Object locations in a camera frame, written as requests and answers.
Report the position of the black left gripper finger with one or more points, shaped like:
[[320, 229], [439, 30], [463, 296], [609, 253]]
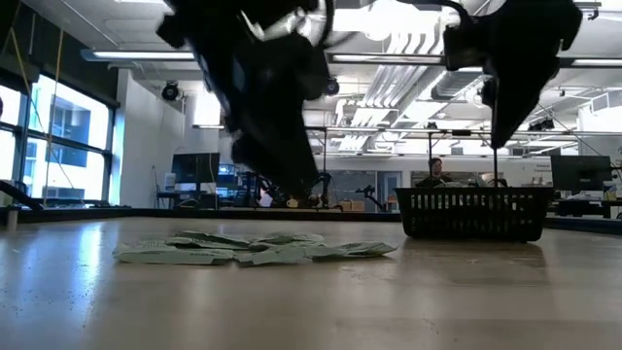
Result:
[[282, 165]]

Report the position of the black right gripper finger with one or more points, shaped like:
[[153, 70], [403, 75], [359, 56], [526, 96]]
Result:
[[515, 102]]

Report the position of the black slotted plastic basket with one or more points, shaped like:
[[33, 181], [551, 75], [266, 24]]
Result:
[[473, 214]]

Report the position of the black background robot arm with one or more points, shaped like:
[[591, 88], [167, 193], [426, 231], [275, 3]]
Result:
[[369, 192], [252, 189], [323, 187]]

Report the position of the yellow mug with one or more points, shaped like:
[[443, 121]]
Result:
[[292, 202]]

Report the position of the white LED light strip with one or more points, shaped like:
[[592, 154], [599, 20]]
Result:
[[386, 58], [471, 69], [597, 62], [141, 55]]

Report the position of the cardboard box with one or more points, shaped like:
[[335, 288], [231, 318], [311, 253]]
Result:
[[357, 205]]

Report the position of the black computer monitor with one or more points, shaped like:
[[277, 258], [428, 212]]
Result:
[[580, 172], [195, 167]]

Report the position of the person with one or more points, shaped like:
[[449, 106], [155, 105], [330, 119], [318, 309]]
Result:
[[436, 174]]

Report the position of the black desk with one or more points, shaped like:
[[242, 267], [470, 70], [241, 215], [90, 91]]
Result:
[[583, 206]]

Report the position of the black diagonal strut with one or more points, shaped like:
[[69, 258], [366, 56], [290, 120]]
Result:
[[17, 194]]

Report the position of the black ceiling camera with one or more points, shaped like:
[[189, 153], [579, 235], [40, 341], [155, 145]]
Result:
[[333, 87], [542, 125], [170, 91]]

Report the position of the black metal rig frame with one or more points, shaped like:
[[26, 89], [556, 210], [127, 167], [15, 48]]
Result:
[[324, 160], [430, 155]]

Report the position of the black table edge rail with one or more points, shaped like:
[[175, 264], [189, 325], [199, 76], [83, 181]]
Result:
[[243, 214]]

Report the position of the black window frame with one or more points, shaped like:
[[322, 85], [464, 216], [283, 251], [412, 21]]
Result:
[[23, 146]]

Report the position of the small grey post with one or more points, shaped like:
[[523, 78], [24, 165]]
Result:
[[12, 219]]

